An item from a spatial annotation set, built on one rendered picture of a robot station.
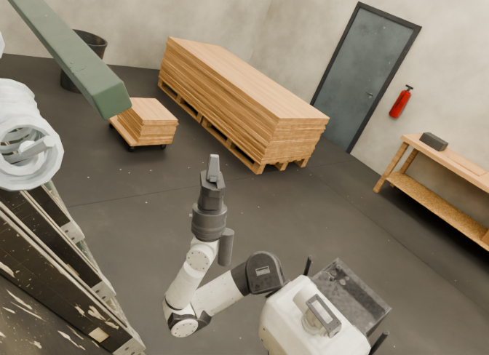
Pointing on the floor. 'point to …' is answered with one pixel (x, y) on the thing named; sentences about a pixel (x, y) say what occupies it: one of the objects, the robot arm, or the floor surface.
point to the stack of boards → (241, 105)
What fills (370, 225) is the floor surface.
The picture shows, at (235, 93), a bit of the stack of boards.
